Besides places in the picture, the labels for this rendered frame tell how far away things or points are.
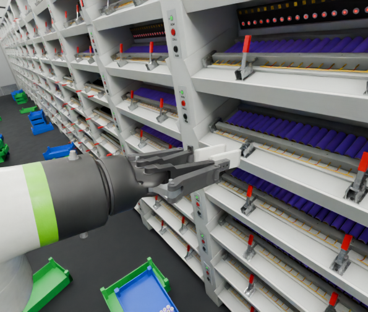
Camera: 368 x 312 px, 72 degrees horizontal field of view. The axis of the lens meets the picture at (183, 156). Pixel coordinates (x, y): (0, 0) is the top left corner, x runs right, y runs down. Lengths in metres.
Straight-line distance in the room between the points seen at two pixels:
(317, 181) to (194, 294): 1.03
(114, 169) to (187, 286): 1.24
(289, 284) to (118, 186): 0.70
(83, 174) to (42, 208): 0.05
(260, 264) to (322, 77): 0.62
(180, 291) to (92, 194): 1.25
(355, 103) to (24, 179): 0.46
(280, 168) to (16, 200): 0.52
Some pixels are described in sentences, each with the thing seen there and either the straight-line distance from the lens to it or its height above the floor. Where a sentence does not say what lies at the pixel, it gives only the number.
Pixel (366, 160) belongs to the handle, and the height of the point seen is 0.97.
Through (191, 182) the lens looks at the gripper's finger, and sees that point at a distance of 0.33.
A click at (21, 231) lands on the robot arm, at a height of 1.08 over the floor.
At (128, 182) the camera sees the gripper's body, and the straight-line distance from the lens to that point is 0.31.
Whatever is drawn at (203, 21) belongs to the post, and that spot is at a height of 1.22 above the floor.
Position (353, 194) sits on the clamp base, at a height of 0.90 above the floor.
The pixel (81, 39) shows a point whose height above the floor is 1.22.
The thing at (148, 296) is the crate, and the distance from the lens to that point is 1.43.
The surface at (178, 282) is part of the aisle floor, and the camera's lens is 1.53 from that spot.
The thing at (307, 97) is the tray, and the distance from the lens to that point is 0.52.
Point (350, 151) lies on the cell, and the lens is 0.63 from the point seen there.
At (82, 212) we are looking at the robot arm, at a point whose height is 1.07.
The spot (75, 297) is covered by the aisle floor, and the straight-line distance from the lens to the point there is 1.68.
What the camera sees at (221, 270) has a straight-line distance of 1.17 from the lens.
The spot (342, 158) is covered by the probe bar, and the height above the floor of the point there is 0.94.
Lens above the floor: 1.23
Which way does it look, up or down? 28 degrees down
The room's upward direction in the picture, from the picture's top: 9 degrees counter-clockwise
